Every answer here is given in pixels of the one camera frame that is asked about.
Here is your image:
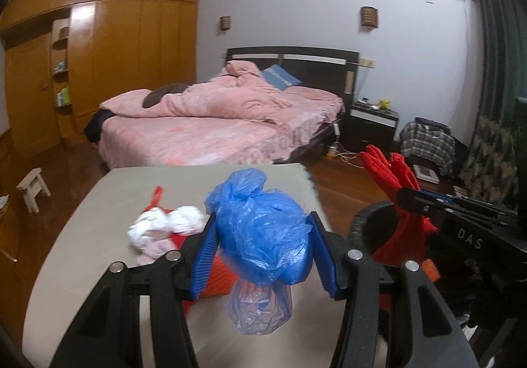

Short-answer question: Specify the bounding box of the orange foam net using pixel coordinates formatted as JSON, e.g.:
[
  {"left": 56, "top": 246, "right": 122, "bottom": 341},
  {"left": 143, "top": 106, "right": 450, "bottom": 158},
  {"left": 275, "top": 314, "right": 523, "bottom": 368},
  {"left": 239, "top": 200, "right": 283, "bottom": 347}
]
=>
[{"left": 183, "top": 247, "right": 237, "bottom": 313}]

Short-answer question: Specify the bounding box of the white charging cable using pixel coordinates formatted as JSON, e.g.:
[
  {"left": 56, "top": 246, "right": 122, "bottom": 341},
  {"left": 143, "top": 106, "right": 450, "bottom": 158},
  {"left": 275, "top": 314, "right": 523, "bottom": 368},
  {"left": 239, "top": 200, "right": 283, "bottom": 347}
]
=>
[{"left": 329, "top": 148, "right": 363, "bottom": 167}]

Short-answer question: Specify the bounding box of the dark patterned curtain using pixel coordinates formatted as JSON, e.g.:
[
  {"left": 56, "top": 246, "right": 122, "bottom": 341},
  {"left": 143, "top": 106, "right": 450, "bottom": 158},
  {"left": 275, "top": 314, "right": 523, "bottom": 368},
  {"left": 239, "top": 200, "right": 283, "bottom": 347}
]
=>
[{"left": 465, "top": 0, "right": 527, "bottom": 212}]

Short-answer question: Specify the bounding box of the wooden wardrobe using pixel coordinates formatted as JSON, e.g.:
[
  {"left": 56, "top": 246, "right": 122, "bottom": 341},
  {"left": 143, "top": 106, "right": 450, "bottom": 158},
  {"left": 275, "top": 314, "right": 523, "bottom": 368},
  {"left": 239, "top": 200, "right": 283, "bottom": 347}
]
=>
[{"left": 0, "top": 0, "right": 201, "bottom": 157}]

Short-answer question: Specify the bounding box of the red plastic bag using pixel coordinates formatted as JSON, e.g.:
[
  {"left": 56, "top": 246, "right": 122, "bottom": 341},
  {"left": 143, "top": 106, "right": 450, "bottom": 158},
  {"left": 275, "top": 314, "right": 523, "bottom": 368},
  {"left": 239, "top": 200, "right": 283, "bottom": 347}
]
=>
[{"left": 142, "top": 186, "right": 194, "bottom": 251}]

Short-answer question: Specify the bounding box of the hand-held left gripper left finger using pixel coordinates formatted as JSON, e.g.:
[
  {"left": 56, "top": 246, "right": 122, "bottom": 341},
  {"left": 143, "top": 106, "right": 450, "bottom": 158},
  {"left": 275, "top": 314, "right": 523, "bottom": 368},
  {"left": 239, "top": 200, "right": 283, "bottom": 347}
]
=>
[{"left": 49, "top": 214, "right": 219, "bottom": 368}]

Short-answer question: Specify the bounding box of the pink quilt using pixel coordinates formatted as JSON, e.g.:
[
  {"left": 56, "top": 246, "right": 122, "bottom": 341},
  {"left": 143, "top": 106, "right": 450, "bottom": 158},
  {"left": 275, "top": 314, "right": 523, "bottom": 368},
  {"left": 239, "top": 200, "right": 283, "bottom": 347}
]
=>
[{"left": 99, "top": 61, "right": 293, "bottom": 126}]

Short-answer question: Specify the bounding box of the white flat box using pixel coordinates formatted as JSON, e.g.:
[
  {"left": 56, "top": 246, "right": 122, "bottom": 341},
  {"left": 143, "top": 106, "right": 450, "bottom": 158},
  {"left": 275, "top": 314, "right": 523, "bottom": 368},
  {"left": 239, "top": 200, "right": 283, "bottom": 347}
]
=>
[{"left": 412, "top": 164, "right": 440, "bottom": 183}]

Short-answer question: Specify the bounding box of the dark bag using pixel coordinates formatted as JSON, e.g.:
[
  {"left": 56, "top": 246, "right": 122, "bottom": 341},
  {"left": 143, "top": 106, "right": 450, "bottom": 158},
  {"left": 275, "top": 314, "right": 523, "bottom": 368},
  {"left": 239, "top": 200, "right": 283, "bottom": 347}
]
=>
[{"left": 414, "top": 117, "right": 451, "bottom": 134}]

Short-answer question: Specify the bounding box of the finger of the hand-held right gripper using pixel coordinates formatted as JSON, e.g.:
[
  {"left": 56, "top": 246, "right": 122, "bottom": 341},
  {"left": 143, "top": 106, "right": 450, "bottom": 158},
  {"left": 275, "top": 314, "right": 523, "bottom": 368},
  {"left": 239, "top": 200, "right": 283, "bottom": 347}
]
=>
[
  {"left": 418, "top": 189, "right": 519, "bottom": 216},
  {"left": 396, "top": 186, "right": 449, "bottom": 216}
]

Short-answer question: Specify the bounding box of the dark wooden bed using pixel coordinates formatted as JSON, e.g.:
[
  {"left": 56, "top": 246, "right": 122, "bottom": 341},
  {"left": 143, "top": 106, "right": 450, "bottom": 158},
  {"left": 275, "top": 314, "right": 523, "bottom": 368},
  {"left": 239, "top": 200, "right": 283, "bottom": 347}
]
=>
[{"left": 84, "top": 46, "right": 360, "bottom": 171}]

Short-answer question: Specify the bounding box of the black trash can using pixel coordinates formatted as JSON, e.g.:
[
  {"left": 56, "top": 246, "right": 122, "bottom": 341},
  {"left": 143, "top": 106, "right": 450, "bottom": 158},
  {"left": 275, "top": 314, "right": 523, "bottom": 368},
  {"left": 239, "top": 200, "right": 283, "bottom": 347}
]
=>
[{"left": 348, "top": 200, "right": 466, "bottom": 323}]

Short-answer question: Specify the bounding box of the plaid cloth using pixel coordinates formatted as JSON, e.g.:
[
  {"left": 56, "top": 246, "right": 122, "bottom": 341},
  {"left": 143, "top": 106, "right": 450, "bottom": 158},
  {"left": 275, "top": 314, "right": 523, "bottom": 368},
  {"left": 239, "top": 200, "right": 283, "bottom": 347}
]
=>
[{"left": 400, "top": 121, "right": 457, "bottom": 175}]

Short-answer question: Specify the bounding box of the white tissue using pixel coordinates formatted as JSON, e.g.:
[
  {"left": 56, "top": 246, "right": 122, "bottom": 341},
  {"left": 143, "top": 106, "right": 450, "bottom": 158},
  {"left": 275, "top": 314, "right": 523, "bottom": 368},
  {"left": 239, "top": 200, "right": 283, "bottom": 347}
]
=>
[{"left": 127, "top": 205, "right": 207, "bottom": 257}]

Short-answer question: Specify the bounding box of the black cloth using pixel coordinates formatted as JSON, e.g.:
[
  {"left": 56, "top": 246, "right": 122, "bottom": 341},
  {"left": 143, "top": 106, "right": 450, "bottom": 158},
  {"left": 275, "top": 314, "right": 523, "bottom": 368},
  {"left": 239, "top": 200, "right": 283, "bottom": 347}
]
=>
[{"left": 83, "top": 109, "right": 114, "bottom": 142}]

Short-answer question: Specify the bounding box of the small white stool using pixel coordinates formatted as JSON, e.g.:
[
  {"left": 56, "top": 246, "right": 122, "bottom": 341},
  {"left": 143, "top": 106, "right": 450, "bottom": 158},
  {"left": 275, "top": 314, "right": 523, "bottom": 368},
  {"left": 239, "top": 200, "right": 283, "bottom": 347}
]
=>
[{"left": 16, "top": 168, "right": 52, "bottom": 213}]

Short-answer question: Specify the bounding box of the blue plastic bag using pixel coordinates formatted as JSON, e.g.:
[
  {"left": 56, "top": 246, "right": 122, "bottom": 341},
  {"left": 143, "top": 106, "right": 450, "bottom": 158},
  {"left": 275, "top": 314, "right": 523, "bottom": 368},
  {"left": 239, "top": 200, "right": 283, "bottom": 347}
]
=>
[{"left": 205, "top": 168, "right": 314, "bottom": 336}]

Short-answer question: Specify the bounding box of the red glove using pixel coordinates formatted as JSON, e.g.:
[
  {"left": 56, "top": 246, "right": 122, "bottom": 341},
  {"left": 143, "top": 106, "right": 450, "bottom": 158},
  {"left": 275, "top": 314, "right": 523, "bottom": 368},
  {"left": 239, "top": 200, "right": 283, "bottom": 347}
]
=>
[{"left": 358, "top": 145, "right": 438, "bottom": 268}]

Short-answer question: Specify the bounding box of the black and white nightstand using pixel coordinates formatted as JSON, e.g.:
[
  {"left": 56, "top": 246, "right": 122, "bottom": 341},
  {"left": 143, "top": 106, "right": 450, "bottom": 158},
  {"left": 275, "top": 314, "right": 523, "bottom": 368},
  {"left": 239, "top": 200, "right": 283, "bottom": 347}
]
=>
[{"left": 344, "top": 100, "right": 400, "bottom": 150}]

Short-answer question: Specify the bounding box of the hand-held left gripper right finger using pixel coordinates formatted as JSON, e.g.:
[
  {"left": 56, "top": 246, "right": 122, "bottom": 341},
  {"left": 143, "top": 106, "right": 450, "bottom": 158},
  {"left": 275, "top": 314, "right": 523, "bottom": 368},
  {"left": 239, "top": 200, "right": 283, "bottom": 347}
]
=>
[{"left": 307, "top": 212, "right": 480, "bottom": 368}]

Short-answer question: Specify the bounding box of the pink soft packet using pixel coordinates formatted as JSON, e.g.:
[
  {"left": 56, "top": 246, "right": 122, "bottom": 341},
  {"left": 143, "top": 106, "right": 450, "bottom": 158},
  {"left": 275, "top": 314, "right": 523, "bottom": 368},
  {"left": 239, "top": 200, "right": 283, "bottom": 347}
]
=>
[{"left": 137, "top": 238, "right": 174, "bottom": 266}]

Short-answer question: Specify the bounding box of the blue pillow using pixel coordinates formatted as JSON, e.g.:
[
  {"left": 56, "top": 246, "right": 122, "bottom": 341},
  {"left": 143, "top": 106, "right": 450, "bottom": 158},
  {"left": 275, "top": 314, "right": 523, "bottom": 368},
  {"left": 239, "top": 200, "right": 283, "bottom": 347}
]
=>
[{"left": 261, "top": 65, "right": 302, "bottom": 91}]

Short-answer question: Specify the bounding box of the dark brown cushion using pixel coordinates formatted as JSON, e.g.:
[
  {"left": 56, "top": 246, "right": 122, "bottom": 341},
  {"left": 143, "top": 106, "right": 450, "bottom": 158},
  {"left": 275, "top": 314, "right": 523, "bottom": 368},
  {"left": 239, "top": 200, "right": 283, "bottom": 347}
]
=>
[{"left": 142, "top": 83, "right": 190, "bottom": 109}]

